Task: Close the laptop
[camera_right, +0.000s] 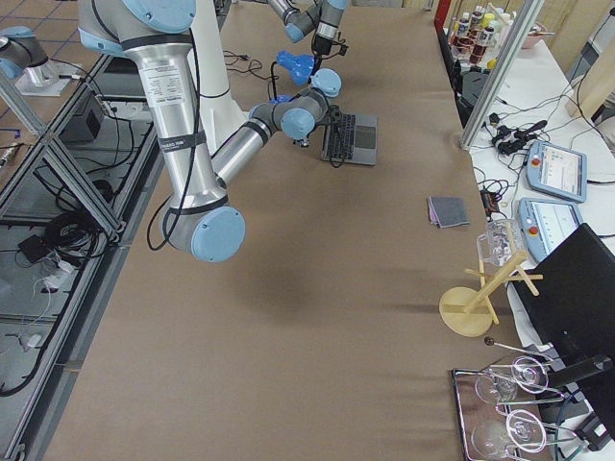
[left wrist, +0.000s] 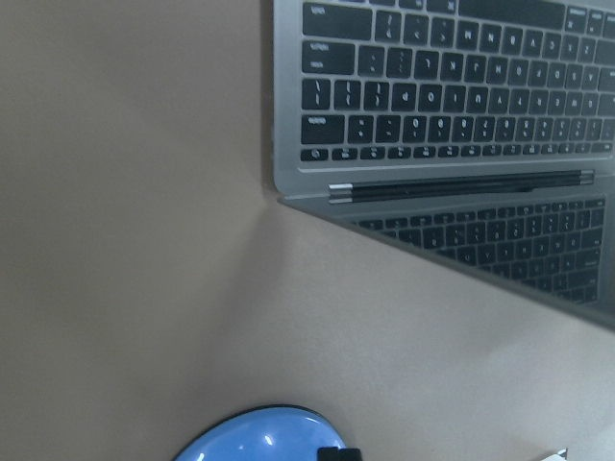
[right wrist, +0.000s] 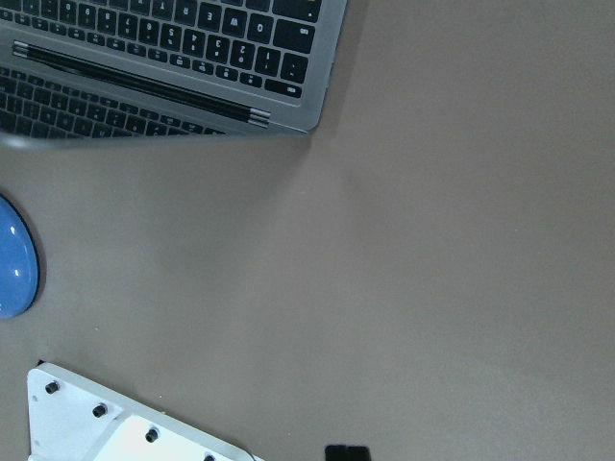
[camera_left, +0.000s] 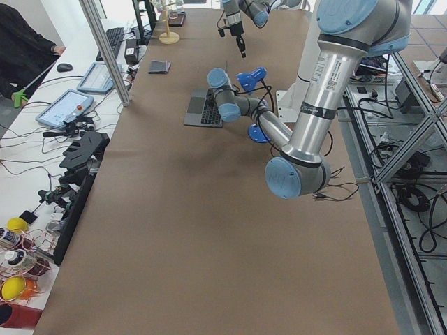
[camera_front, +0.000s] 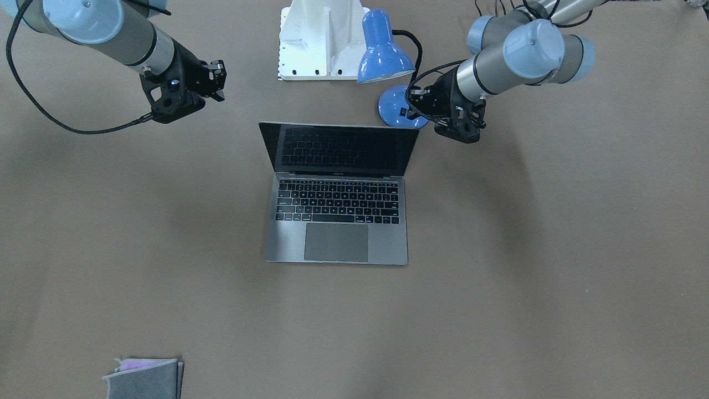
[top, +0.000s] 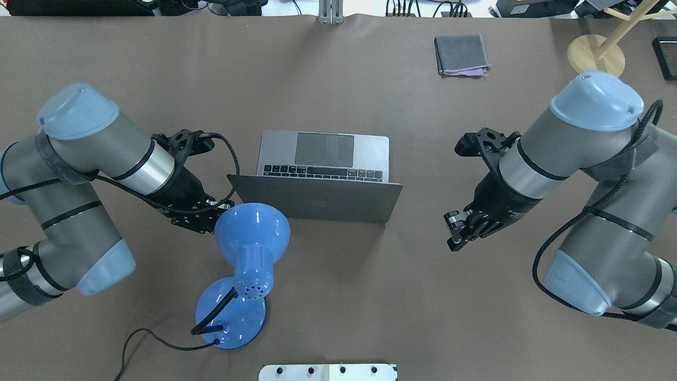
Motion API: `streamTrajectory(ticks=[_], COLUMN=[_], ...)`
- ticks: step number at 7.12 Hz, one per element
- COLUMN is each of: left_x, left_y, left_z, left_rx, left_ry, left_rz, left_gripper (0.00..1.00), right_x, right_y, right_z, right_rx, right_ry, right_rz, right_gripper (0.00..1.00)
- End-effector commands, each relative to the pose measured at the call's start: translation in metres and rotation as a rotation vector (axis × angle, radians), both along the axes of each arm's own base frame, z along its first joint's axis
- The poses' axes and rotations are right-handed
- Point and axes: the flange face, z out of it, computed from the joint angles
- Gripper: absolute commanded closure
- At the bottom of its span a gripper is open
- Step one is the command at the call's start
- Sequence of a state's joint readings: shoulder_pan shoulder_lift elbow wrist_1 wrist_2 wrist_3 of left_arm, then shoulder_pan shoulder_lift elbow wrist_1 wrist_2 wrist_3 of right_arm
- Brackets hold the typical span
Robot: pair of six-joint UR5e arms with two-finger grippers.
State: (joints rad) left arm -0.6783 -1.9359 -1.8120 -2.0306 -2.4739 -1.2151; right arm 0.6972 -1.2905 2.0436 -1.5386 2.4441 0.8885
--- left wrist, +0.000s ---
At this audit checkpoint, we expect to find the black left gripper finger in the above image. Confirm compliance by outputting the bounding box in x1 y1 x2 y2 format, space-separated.
317 447 361 461

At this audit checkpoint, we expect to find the grey laptop computer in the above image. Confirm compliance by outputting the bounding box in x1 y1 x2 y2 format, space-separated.
272 0 614 328

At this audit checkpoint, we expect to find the blue desk lamp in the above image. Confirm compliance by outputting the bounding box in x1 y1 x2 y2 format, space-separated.
173 404 347 460

